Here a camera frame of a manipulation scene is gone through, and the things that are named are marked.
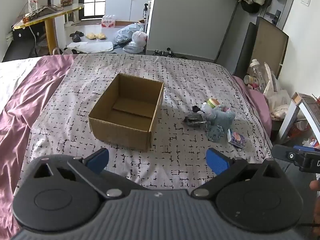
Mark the colourful floor clutter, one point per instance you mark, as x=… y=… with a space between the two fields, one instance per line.
x=308 y=135

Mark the person's right hand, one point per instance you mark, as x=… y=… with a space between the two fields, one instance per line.
x=315 y=185

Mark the white crumpled packet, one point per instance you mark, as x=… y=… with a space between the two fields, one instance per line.
x=206 y=108

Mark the gold-rimmed side table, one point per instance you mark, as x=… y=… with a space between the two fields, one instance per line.
x=50 y=30

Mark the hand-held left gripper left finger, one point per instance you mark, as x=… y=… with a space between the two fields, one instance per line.
x=98 y=160

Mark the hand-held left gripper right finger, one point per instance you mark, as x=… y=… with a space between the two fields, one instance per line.
x=217 y=162

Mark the white floor mat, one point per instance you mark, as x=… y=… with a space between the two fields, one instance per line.
x=88 y=47

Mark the clear plastic bag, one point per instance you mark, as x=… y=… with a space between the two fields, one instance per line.
x=133 y=48

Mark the dark cloth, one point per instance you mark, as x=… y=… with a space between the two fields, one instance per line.
x=42 y=11

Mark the black slipper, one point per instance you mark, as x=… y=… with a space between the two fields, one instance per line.
x=76 y=33
x=76 y=39

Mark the black low cabinet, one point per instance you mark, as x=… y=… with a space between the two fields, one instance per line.
x=20 y=36

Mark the black metal gadget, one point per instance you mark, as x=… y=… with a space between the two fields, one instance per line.
x=158 y=52
x=170 y=52

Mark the white fan stand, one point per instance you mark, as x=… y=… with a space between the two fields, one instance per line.
x=68 y=24

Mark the clear bottle white cap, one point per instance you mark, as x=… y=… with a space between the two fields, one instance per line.
x=258 y=72

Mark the silver dark packet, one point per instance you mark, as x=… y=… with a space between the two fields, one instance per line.
x=193 y=120

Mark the burger plush toy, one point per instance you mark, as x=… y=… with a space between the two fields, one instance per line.
x=213 y=102

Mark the yellow slipper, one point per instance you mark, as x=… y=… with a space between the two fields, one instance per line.
x=101 y=36
x=90 y=36

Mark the white bed cloth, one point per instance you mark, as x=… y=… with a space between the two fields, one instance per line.
x=12 y=72

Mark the white framed panel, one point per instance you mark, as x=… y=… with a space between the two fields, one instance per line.
x=287 y=120

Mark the white light switch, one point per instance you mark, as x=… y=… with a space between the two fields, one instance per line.
x=305 y=0

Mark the brown cardboard board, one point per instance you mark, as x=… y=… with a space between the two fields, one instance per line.
x=271 y=45

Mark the white red plastic bag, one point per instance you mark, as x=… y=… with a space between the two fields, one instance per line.
x=139 y=38

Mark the white kitchen cabinet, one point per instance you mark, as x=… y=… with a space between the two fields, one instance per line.
x=126 y=5

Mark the black flat board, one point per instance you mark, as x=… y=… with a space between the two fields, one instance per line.
x=243 y=51

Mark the small red packet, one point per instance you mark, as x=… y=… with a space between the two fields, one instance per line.
x=26 y=19

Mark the white plastic bags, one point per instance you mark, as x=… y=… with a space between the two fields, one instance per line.
x=278 y=98

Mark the blue patterned cloth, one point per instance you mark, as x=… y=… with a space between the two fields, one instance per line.
x=214 y=133

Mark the pack of water bottles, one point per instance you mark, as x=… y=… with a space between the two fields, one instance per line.
x=108 y=22

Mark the blue tissue pack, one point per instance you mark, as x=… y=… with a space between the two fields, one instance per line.
x=236 y=138

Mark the grey plastic bag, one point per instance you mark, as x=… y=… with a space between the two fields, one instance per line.
x=125 y=33

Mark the black spray bottle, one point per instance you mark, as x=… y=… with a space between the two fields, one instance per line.
x=145 y=12

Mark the cardboard box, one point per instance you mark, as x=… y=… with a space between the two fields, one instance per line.
x=120 y=132

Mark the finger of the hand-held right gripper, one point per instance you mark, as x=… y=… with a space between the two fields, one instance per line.
x=282 y=152
x=308 y=149

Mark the clear water bottle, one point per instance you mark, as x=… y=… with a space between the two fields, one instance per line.
x=32 y=2

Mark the grey-blue plush toy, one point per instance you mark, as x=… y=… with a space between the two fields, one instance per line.
x=222 y=117

